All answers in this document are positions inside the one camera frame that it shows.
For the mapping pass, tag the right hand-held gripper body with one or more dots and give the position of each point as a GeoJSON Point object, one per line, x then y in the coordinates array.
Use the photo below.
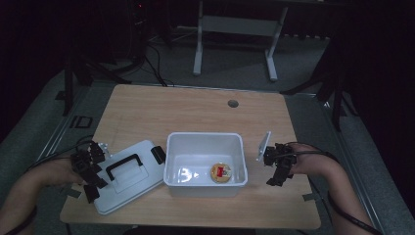
{"type": "Point", "coordinates": [280, 155]}

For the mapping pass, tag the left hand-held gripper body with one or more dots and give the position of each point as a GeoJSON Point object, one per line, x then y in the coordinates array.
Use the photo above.
{"type": "Point", "coordinates": [84, 161]}

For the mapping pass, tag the small dish with food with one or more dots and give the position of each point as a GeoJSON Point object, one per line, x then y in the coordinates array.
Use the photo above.
{"type": "Point", "coordinates": [221, 173]}

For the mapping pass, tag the white plastic storage box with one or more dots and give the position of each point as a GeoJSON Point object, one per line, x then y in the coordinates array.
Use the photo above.
{"type": "Point", "coordinates": [202, 191]}

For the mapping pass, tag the person's left hand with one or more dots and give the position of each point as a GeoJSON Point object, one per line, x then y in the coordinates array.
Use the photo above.
{"type": "Point", "coordinates": [60, 173]}

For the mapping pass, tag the person's right hand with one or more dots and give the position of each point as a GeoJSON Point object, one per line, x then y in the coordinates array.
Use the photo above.
{"type": "Point", "coordinates": [311, 161]}

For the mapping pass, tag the grey tape marker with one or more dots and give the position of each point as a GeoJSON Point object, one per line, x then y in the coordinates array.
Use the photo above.
{"type": "Point", "coordinates": [309, 197]}
{"type": "Point", "coordinates": [72, 192]}

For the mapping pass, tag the black tripod stand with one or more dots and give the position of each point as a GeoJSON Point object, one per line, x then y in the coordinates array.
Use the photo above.
{"type": "Point", "coordinates": [337, 98]}
{"type": "Point", "coordinates": [68, 84]}

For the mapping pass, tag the metal floor rail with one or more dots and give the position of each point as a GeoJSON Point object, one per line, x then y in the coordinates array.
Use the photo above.
{"type": "Point", "coordinates": [49, 143]}
{"type": "Point", "coordinates": [355, 176]}

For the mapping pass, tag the white metal desk frame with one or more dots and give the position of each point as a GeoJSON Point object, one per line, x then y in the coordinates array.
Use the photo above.
{"type": "Point", "coordinates": [239, 25]}

